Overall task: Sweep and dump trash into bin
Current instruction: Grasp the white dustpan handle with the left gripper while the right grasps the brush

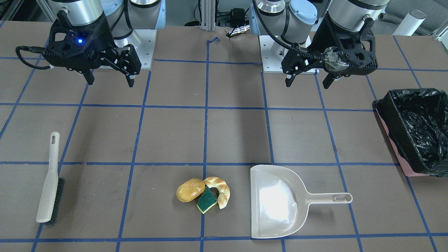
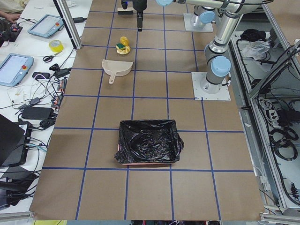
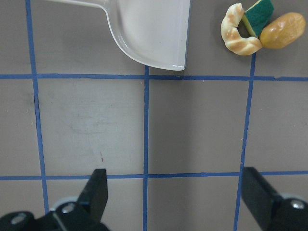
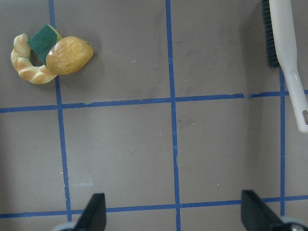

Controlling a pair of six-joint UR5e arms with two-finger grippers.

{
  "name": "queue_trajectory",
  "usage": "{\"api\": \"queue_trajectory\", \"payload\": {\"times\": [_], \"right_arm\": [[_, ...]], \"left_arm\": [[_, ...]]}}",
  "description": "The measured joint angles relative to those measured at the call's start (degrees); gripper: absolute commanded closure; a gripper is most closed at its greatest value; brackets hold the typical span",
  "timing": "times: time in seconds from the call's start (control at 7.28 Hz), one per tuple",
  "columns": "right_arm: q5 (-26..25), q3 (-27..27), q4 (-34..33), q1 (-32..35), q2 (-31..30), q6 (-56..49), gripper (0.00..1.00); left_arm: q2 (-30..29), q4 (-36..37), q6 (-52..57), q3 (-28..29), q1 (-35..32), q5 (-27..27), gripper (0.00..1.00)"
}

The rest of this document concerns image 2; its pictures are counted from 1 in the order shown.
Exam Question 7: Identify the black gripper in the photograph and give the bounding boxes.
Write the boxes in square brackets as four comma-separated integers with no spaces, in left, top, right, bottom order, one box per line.
[133,0,147,32]

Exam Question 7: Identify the beige hand brush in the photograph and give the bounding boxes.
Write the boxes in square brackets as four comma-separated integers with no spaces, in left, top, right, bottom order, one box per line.
[117,7,134,15]

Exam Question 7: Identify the yellow green sponge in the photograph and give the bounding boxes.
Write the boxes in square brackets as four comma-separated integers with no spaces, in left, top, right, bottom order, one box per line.
[116,43,126,51]

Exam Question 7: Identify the beige plastic dustpan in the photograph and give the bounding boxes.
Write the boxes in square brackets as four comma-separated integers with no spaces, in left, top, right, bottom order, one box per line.
[102,59,134,84]

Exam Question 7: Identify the person forearm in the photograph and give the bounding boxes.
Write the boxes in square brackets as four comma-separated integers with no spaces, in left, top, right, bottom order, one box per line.
[0,11,21,23]

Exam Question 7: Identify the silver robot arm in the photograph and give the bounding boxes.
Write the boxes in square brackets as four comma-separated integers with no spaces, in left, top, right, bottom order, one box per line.
[176,0,263,94]
[132,0,215,32]

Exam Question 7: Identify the bin with black bag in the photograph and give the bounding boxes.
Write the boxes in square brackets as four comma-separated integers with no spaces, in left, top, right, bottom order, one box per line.
[114,120,184,165]

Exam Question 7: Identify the yellow tape roll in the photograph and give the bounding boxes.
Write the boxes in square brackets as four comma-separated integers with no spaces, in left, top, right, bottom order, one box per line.
[48,39,64,53]

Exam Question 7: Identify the upper blue teach pendant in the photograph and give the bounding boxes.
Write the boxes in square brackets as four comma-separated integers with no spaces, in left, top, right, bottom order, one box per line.
[28,14,64,38]

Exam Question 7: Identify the blue teach pendant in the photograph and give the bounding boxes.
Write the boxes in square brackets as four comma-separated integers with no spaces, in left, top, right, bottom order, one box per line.
[28,14,64,38]
[0,53,34,87]

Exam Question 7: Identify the black cloth bundle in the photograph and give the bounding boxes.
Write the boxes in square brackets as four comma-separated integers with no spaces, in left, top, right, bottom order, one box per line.
[240,29,266,42]

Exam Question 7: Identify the black smartphone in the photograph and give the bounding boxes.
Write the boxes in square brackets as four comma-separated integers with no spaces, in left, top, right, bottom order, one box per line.
[32,72,50,80]

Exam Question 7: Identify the white crumpled cloth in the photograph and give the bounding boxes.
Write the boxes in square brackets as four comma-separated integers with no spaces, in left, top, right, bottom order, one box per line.
[241,40,270,60]

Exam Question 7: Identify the lower blue teach pendant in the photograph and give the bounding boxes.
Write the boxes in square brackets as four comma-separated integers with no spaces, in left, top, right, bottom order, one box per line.
[0,53,34,87]

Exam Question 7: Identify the black power adapter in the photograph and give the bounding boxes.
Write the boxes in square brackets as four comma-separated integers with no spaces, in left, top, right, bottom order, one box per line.
[22,107,54,120]

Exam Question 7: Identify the black laptop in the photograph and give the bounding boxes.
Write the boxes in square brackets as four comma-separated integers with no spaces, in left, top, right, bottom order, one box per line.
[0,115,32,167]

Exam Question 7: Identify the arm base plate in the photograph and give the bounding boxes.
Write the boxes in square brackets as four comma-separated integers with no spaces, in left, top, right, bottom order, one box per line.
[191,72,231,101]
[183,11,215,32]

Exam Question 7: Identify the aluminium frame post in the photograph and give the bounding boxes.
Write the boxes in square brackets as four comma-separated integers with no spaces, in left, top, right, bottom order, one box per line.
[53,0,82,50]

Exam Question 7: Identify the black handled scissors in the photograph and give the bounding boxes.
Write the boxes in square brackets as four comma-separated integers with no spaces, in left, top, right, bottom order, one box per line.
[42,51,61,63]

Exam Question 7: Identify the coiled black cables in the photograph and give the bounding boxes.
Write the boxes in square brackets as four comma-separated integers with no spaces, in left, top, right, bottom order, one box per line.
[268,128,299,162]

